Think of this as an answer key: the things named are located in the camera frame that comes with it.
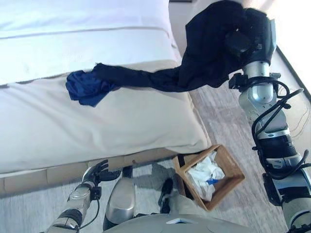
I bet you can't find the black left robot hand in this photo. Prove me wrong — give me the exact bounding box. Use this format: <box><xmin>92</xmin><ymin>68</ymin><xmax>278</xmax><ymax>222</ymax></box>
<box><xmin>82</xmin><ymin>159</ymin><xmax>121</xmax><ymax>187</ymax></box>

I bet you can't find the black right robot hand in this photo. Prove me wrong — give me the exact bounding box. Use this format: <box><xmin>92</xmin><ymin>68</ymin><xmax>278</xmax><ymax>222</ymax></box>
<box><xmin>225</xmin><ymin>8</ymin><xmax>277</xmax><ymax>65</ymax></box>

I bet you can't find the black garment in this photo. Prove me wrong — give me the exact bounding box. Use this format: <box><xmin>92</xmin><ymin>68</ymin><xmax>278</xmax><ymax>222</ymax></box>
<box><xmin>93</xmin><ymin>0</ymin><xmax>268</xmax><ymax>93</ymax></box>

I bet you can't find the blue garment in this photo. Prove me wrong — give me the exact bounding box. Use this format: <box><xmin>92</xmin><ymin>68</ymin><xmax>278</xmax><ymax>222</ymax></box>
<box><xmin>65</xmin><ymin>69</ymin><xmax>117</xmax><ymax>108</ymax></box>

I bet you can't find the white garment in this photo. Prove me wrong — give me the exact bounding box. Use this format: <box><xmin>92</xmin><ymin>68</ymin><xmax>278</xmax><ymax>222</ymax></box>
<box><xmin>187</xmin><ymin>151</ymin><xmax>225</xmax><ymax>202</ymax></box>

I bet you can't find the bed with beige cover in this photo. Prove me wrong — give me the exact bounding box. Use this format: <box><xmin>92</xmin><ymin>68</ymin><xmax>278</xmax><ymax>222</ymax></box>
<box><xmin>0</xmin><ymin>59</ymin><xmax>207</xmax><ymax>174</ymax></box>

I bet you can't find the woven wooden basket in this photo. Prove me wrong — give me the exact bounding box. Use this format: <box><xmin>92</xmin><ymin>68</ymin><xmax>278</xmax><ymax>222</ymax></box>
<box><xmin>173</xmin><ymin>144</ymin><xmax>245</xmax><ymax>212</ymax></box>

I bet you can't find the silver left robot leg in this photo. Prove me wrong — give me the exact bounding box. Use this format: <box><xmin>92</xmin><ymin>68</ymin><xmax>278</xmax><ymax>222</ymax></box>
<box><xmin>103</xmin><ymin>167</ymin><xmax>136</xmax><ymax>230</ymax></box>

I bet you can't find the silver robot leg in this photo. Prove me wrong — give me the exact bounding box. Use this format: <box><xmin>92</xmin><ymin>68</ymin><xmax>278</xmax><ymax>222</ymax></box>
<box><xmin>157</xmin><ymin>178</ymin><xmax>202</xmax><ymax>219</ymax></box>
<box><xmin>103</xmin><ymin>167</ymin><xmax>136</xmax><ymax>230</ymax></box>

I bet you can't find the silver right robot leg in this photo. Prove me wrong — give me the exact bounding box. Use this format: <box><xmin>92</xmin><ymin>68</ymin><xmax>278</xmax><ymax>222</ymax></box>
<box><xmin>157</xmin><ymin>178</ymin><xmax>202</xmax><ymax>219</ymax></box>

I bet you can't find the grey patterned rug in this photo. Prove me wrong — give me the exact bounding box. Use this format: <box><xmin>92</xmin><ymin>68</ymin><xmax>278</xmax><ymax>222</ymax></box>
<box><xmin>0</xmin><ymin>80</ymin><xmax>311</xmax><ymax>233</ymax></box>

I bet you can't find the grey robot torso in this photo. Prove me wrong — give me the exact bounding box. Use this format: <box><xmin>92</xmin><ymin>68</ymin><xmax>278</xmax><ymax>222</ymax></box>
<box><xmin>102</xmin><ymin>213</ymin><xmax>248</xmax><ymax>233</ymax></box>

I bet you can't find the white duvet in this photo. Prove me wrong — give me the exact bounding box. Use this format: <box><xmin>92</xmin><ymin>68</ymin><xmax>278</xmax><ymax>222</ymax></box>
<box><xmin>0</xmin><ymin>0</ymin><xmax>180</xmax><ymax>85</ymax></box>

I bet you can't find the tan wooden bed frame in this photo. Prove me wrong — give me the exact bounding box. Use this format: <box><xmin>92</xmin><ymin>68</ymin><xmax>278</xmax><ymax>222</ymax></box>
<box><xmin>0</xmin><ymin>145</ymin><xmax>212</xmax><ymax>195</ymax></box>

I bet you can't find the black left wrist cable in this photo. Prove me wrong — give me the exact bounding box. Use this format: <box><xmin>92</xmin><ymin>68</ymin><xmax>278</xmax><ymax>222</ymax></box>
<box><xmin>80</xmin><ymin>189</ymin><xmax>101</xmax><ymax>229</ymax></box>

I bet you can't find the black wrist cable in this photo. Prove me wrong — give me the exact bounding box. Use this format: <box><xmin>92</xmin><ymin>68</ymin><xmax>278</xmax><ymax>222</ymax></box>
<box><xmin>80</xmin><ymin>189</ymin><xmax>101</xmax><ymax>229</ymax></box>
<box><xmin>251</xmin><ymin>80</ymin><xmax>305</xmax><ymax>152</ymax></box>

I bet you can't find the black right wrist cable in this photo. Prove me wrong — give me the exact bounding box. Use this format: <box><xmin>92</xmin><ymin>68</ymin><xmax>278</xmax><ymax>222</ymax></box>
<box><xmin>251</xmin><ymin>80</ymin><xmax>305</xmax><ymax>152</ymax></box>

